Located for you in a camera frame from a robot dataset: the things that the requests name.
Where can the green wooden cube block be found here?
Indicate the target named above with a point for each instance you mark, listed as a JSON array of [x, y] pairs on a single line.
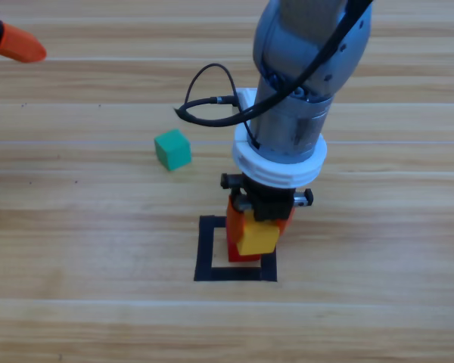
[[172, 149]]

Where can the black tape square outline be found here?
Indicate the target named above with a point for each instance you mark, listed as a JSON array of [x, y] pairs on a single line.
[[206, 257]]

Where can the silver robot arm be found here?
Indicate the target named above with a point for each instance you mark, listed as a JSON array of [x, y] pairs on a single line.
[[280, 132]]

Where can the yellow wooden cube block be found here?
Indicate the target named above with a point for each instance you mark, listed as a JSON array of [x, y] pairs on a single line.
[[257, 238]]

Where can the red wooden cube block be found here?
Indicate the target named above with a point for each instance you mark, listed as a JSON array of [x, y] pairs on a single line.
[[246, 258]]

